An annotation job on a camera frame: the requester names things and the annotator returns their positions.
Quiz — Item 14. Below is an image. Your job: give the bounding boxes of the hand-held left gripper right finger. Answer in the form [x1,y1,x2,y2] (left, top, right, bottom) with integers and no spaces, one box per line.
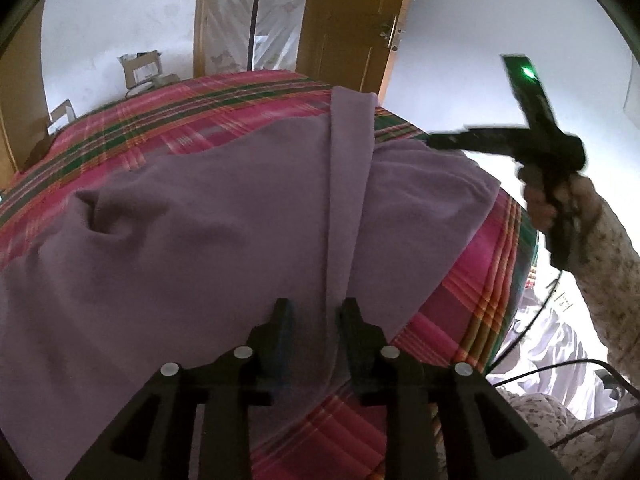
[337,297,573,480]

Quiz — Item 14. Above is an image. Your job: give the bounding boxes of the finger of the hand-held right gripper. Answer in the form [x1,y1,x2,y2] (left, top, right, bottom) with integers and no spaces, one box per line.
[427,127,521,153]

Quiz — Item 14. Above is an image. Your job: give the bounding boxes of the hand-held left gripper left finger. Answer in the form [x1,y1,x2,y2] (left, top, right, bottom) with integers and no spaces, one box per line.
[65,297,296,480]

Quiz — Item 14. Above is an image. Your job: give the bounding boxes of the purple fleece garment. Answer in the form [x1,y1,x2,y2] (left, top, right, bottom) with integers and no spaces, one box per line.
[0,86,502,480]

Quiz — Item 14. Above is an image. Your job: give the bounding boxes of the person's right forearm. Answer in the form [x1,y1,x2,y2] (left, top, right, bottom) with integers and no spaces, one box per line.
[567,175,640,386]

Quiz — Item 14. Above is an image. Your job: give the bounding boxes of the person's right hand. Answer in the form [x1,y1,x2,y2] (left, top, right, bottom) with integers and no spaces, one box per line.
[517,165,608,233]

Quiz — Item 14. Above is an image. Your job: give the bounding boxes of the wooden door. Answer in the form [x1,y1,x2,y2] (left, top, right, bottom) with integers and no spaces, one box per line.
[295,0,421,103]

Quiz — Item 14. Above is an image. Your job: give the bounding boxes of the white crumpled sheet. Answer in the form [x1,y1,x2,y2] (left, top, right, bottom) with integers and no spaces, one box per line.
[487,265,631,421]

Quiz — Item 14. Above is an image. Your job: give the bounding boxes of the person's floral clothing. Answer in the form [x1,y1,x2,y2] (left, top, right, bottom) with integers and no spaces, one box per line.
[500,392,631,480]

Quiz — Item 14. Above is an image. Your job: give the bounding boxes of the clear plastic curtain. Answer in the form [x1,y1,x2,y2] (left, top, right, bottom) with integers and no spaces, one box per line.
[205,0,313,73]

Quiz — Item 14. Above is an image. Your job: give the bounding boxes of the plaid bed sheet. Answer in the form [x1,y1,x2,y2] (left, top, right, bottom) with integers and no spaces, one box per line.
[0,69,541,480]

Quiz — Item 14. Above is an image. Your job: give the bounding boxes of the black pole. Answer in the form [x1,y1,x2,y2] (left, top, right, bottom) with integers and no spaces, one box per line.
[246,0,266,72]

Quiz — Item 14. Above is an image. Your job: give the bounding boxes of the brown cardboard box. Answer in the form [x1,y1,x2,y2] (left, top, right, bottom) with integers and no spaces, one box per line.
[117,50,163,87]

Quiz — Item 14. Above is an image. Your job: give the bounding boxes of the white cardboard box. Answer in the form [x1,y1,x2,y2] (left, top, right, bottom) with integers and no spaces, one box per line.
[47,100,76,136]

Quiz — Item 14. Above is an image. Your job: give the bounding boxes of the wooden wardrobe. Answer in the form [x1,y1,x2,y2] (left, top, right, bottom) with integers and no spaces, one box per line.
[0,5,51,176]

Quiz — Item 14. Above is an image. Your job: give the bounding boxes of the metal door handle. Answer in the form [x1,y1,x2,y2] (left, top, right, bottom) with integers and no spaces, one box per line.
[372,15,403,51]

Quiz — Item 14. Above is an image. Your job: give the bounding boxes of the black cable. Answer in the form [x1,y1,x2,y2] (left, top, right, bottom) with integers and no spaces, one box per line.
[492,267,631,451]

